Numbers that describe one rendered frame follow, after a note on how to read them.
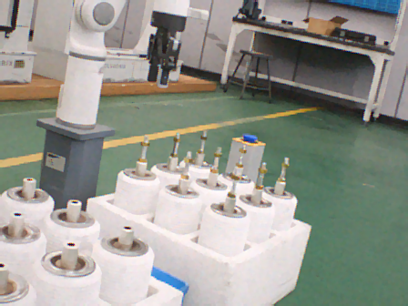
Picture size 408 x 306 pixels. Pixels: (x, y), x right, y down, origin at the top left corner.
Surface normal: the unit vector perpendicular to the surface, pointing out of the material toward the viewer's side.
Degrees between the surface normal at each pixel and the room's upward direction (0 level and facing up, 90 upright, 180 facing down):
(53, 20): 90
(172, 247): 90
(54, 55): 90
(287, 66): 90
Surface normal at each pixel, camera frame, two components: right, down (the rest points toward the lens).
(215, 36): -0.44, 0.11
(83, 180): 0.88, 0.27
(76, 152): 0.29, 0.27
